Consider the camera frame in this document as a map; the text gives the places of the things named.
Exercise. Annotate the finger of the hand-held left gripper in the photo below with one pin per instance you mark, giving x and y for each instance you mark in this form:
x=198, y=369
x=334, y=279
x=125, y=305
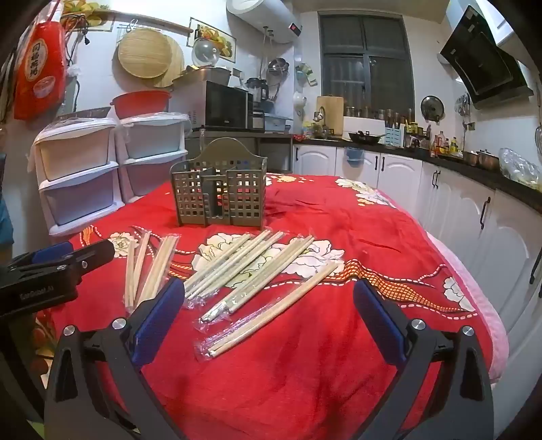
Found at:
x=51, y=253
x=95, y=254

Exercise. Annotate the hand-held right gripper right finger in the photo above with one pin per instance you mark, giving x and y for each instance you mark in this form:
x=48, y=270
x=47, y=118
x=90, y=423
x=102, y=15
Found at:
x=379, y=325

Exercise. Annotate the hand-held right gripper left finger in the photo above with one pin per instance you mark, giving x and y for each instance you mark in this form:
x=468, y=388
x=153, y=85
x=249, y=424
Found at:
x=159, y=321

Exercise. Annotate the bunch of wooden chopsticks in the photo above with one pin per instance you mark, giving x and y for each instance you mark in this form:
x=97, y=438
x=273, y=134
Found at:
x=237, y=262

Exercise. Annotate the grey perforated utensil holder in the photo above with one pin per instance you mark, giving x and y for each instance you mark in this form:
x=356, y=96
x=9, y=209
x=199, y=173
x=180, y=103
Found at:
x=237, y=199

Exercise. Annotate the red floral blanket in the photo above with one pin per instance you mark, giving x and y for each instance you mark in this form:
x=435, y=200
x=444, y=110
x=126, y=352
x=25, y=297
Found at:
x=317, y=338

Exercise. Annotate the white plastic drawer tower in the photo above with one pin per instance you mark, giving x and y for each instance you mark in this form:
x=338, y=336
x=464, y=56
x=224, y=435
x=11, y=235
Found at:
x=152, y=139
x=72, y=152

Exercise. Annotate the white kitchen cabinets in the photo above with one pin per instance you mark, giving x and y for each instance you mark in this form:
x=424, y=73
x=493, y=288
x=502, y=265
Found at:
x=457, y=203

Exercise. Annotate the red plastic basin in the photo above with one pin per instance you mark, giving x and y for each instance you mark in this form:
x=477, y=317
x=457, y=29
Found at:
x=139, y=105

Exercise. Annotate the blue hanging basket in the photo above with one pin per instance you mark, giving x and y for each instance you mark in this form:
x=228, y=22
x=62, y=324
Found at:
x=355, y=155

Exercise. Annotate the red plastic bag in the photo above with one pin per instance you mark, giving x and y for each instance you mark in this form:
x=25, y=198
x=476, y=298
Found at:
x=40, y=76

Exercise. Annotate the black countertop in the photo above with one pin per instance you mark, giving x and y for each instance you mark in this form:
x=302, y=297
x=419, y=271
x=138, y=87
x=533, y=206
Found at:
x=487, y=174

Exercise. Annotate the light blue knife block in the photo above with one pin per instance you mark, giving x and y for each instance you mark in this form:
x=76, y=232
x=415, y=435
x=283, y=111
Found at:
x=394, y=137

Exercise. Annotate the black wok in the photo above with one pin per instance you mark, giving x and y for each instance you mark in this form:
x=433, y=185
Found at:
x=364, y=137

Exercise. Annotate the small metal pot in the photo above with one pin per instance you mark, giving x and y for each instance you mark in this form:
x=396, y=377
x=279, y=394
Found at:
x=470, y=158
x=488, y=160

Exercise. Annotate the row of sauce bottles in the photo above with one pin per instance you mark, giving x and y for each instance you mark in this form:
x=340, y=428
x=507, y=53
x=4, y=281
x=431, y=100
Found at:
x=442, y=146

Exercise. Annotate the silver microwave oven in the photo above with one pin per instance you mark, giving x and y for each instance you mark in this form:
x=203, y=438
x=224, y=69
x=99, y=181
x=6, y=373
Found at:
x=224, y=105

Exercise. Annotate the red cloth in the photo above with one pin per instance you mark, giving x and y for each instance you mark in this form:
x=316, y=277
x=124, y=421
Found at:
x=300, y=138

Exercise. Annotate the round bamboo tray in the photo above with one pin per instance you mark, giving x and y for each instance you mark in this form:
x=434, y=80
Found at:
x=142, y=53

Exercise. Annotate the round wooden board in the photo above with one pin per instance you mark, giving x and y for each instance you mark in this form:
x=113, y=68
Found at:
x=177, y=63

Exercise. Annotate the black silver small appliance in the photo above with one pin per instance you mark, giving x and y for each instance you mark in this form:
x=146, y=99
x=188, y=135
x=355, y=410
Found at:
x=259, y=120

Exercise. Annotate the clear plastic bag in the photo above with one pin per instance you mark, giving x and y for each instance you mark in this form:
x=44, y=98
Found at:
x=518, y=167

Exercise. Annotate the row of spice jars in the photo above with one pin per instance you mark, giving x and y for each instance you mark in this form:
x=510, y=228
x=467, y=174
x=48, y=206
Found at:
x=381, y=114

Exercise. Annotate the metal tray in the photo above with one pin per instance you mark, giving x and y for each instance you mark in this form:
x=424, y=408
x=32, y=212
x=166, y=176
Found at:
x=211, y=75

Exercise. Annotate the wooden cutting board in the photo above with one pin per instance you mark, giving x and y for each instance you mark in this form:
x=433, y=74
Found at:
x=332, y=114

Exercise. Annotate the kitchen faucet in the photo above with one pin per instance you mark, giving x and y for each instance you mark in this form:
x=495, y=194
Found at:
x=322, y=111

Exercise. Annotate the round steel lid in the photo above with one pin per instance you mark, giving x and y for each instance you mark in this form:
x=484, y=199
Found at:
x=432, y=109

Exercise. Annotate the white small appliance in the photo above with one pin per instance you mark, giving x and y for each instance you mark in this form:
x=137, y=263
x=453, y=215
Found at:
x=277, y=122

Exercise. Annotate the glass pot lid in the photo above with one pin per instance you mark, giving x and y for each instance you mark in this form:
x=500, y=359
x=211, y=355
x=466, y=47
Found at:
x=206, y=53

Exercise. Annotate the black blender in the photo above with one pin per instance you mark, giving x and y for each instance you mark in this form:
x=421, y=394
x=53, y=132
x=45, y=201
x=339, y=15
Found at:
x=258, y=89

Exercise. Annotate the hanging kitchen tools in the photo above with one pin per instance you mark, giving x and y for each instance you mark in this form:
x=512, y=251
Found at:
x=462, y=105

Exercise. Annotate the white hanging utensil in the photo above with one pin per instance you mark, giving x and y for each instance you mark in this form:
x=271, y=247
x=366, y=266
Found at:
x=299, y=99

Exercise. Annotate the steel ladle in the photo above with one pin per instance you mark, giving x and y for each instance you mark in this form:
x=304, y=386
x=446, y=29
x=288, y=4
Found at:
x=539, y=141

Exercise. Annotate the hanging green packet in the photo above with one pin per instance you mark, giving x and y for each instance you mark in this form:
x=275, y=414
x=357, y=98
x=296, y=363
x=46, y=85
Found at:
x=309, y=76

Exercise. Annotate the hanging steel pot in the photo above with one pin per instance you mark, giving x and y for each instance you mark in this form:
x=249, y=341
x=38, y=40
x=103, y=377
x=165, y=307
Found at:
x=277, y=67

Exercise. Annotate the dark window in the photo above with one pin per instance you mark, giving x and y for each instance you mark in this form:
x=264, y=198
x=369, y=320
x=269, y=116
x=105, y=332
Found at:
x=364, y=63

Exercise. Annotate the black range hood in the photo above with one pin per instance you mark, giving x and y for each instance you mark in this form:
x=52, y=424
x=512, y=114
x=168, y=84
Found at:
x=482, y=63

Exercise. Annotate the white water heater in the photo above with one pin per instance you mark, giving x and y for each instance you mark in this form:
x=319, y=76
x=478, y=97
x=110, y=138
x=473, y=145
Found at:
x=262, y=17

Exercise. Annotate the wall outlet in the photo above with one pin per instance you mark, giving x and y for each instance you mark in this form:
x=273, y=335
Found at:
x=469, y=126

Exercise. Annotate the fruit wall poster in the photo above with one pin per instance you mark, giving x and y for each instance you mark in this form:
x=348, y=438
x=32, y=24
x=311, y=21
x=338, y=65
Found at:
x=216, y=36

